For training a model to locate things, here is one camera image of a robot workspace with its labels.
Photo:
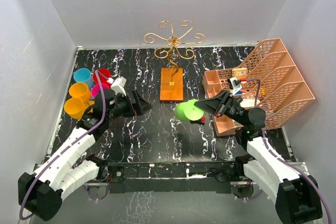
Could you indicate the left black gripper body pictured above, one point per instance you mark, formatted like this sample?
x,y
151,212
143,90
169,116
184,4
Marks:
x,y
123,106

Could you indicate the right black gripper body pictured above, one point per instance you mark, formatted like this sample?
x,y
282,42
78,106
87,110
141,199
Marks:
x,y
234,111

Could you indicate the pink wine glass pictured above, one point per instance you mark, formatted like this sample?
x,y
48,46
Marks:
x,y
95,89

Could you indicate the green wine glass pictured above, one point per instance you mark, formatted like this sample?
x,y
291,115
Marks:
x,y
188,111

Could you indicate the red wine glass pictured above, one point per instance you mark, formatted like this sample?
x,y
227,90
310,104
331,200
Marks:
x,y
104,75

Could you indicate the yellow-base amber wine glass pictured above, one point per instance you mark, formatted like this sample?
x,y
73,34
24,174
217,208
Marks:
x,y
80,90

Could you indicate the yellow-base orange wine glass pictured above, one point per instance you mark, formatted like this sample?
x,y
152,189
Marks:
x,y
75,107

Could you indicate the blue wine glass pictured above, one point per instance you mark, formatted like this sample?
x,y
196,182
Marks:
x,y
84,75

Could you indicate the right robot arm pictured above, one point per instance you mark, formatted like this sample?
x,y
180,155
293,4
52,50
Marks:
x,y
295,195

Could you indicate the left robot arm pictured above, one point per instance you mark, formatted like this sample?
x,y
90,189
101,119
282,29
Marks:
x,y
42,192

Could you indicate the pink file rack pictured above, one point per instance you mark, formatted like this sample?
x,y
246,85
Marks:
x,y
283,91

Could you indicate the white staples box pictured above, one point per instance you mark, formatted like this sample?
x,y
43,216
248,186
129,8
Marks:
x,y
253,102

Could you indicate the pink desk organizer tray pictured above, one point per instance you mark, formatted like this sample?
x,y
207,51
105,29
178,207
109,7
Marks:
x,y
214,81

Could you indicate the orange card box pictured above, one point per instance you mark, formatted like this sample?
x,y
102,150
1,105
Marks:
x,y
240,73

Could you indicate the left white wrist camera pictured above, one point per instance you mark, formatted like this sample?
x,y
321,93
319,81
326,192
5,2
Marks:
x,y
118,86

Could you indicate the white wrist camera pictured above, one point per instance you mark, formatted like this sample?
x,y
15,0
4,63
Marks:
x,y
118,86
235,85

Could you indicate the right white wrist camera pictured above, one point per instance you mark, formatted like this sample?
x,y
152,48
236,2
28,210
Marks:
x,y
235,85

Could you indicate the gold wire wine glass rack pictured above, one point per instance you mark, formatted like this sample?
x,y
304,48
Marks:
x,y
171,80

